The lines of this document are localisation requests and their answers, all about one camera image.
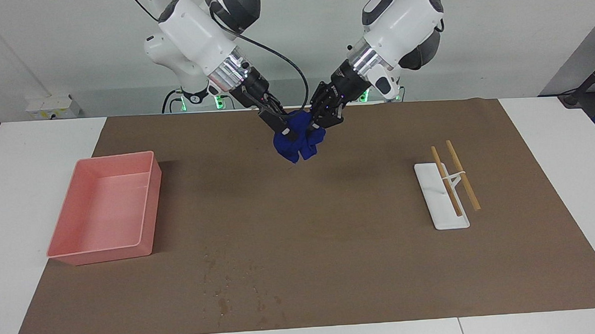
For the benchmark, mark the white power strip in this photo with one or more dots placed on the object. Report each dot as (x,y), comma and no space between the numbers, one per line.
(54,107)

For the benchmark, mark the brown table mat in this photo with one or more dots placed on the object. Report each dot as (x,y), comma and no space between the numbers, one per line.
(305,227)

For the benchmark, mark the dark blue towel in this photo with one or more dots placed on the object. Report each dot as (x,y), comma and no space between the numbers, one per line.
(296,147)

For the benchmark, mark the pink plastic bin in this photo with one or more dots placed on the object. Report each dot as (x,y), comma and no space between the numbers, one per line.
(109,215)

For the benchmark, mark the white rack with wooden rods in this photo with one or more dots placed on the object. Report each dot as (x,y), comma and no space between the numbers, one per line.
(445,216)

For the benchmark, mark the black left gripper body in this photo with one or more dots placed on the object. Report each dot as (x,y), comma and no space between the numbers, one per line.
(341,84)

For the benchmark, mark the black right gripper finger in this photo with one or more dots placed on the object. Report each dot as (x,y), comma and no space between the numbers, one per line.
(278,125)
(285,107)

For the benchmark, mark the black stand pole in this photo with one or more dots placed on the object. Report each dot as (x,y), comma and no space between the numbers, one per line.
(571,100)

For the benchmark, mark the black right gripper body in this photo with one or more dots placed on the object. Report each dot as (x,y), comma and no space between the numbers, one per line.
(254,91)

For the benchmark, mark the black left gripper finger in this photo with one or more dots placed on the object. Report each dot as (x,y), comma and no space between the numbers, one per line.
(319,124)
(334,121)

